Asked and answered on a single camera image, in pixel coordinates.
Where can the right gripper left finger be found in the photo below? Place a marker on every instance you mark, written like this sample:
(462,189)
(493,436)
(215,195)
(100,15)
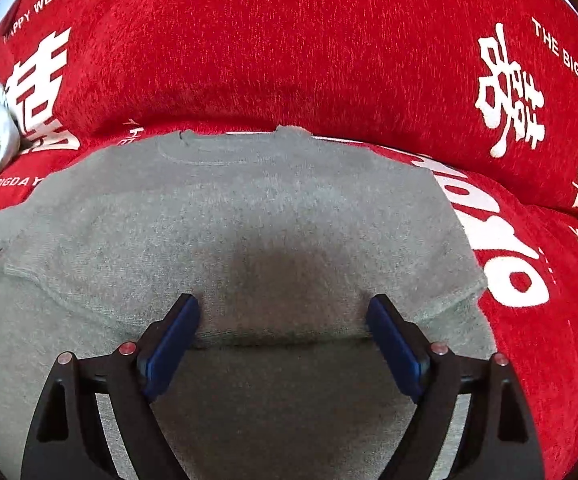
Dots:
(66,438)

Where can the grey knit sweater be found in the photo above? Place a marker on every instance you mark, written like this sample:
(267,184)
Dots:
(283,239)

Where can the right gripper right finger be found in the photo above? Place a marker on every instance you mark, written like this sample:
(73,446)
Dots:
(499,439)

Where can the red wedding sofa cover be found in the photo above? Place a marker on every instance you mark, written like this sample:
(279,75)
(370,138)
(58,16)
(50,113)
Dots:
(482,92)

